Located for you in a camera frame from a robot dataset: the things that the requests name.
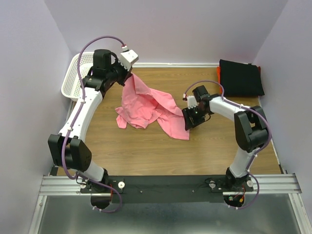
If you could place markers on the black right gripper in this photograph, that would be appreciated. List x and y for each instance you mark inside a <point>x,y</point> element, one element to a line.
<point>186,113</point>

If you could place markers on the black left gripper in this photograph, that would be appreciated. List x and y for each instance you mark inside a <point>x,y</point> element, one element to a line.
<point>122,81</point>

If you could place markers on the pink t shirt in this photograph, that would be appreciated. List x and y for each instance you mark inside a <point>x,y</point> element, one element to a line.
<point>142,105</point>

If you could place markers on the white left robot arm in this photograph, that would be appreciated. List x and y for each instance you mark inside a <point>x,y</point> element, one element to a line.
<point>92,74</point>

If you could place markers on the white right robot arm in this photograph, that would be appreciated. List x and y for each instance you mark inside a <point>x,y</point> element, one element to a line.
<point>251,129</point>

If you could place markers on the white plastic basket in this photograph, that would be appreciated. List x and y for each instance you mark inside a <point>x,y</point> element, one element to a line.
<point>71,87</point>

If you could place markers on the orange folded t shirt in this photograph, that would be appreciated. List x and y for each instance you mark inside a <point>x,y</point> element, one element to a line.
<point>218,70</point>

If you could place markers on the black folded t shirt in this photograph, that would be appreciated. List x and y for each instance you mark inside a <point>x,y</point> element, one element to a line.
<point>240,79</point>

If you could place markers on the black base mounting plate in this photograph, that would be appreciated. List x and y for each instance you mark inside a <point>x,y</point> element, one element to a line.
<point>167,188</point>

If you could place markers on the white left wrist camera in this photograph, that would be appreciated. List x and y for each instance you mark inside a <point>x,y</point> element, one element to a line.
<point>128,58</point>

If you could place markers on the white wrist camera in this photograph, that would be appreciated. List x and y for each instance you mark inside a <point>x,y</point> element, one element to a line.
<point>191,102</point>
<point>128,58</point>

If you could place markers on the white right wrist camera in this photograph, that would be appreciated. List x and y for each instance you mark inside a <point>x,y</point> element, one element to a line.
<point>191,102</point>

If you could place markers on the aluminium frame rail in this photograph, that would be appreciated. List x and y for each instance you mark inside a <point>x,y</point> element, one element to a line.
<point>269,184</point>

